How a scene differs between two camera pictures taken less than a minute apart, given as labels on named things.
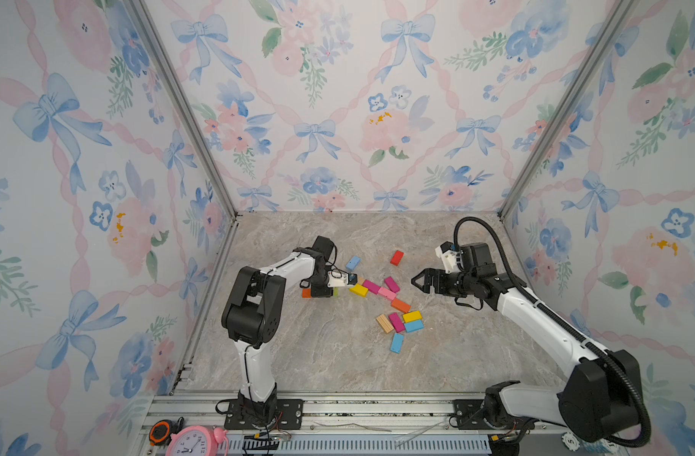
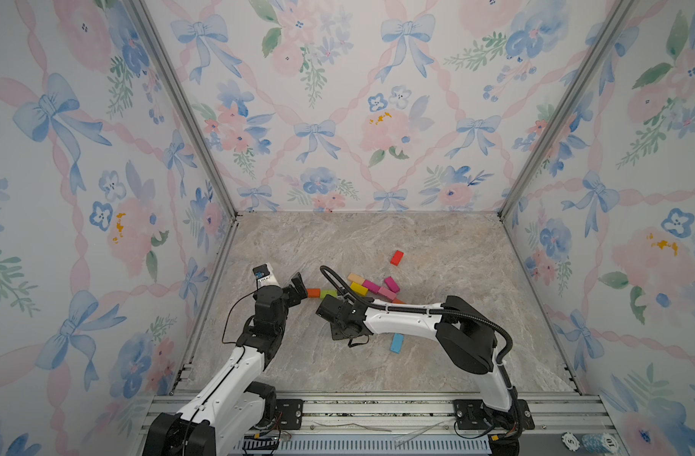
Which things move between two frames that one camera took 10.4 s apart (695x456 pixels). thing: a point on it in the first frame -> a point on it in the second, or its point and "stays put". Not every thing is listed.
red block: x=397 y=257 stays put
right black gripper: x=428 y=275 -> x=335 y=333
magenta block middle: x=371 y=287 stays put
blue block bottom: x=397 y=343 stays put
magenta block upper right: x=391 y=284 stays put
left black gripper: x=326 y=293 -> x=293 y=297
